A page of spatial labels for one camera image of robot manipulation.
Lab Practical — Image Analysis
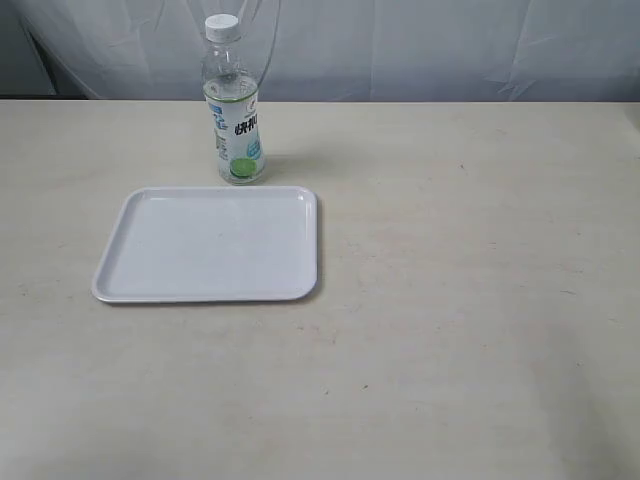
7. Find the white backdrop curtain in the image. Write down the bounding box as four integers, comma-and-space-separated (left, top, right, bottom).
1, 1, 639, 102

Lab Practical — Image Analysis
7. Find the white rectangular plastic tray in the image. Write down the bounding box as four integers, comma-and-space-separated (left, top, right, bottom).
92, 186, 319, 304

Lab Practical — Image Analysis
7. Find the clear plastic drink bottle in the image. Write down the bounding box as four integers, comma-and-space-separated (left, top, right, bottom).
202, 13, 265, 184

